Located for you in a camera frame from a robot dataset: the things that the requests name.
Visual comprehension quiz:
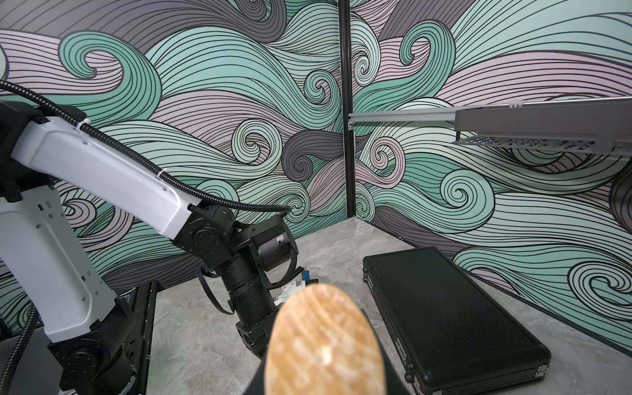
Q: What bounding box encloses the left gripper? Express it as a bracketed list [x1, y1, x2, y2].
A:
[235, 306, 281, 358]

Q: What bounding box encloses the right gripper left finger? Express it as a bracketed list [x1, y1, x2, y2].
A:
[243, 365, 265, 395]

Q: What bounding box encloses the black wall shelf tray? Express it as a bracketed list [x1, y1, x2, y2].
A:
[454, 96, 631, 156]

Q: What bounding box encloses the wooden handle claw hammer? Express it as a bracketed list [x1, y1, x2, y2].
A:
[263, 284, 387, 394]

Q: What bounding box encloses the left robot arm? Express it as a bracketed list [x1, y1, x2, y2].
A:
[1, 81, 301, 394]

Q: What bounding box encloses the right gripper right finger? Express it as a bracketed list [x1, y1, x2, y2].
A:
[383, 355, 409, 395]

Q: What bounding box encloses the black hard case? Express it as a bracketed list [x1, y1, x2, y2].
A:
[363, 247, 551, 394]

